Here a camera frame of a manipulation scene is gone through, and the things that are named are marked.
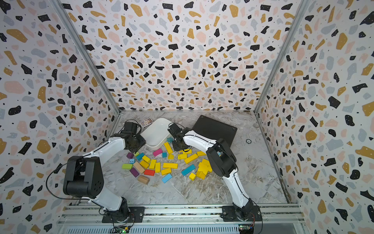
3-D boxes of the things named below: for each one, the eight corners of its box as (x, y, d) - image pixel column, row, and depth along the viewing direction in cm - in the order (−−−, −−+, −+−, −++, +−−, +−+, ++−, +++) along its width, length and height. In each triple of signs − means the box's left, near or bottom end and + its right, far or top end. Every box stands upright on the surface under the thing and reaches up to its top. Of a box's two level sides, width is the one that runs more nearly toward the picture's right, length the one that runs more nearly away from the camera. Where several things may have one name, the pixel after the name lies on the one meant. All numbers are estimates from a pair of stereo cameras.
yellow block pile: (192, 171, 91) (192, 169, 89) (204, 159, 97) (204, 157, 95) (202, 181, 87) (202, 179, 85) (214, 168, 93) (215, 166, 91)
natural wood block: (137, 180, 87) (136, 179, 85) (141, 175, 89) (140, 173, 87) (147, 185, 85) (146, 183, 84) (150, 179, 88) (149, 178, 86)
